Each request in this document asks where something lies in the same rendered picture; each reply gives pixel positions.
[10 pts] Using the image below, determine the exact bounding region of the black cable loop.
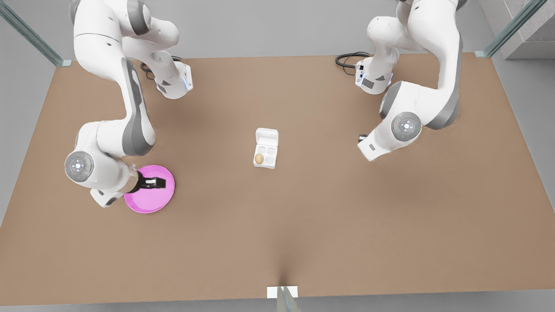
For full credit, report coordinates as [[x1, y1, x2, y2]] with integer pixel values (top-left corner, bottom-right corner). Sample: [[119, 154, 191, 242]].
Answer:
[[140, 56, 183, 81], [335, 52, 372, 70]]

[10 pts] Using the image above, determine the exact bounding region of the white egg box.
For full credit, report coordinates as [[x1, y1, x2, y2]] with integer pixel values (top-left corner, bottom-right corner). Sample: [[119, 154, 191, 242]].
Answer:
[[253, 128, 279, 169]]

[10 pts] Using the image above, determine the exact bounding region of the pink round plate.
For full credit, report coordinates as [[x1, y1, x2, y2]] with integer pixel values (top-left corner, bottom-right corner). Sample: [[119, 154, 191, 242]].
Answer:
[[124, 165, 176, 214]]

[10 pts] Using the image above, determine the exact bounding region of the silver frame post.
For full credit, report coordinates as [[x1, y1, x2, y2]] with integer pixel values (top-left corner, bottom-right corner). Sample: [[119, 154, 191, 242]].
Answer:
[[474, 0, 548, 59], [0, 0, 72, 67], [267, 286, 301, 312]]

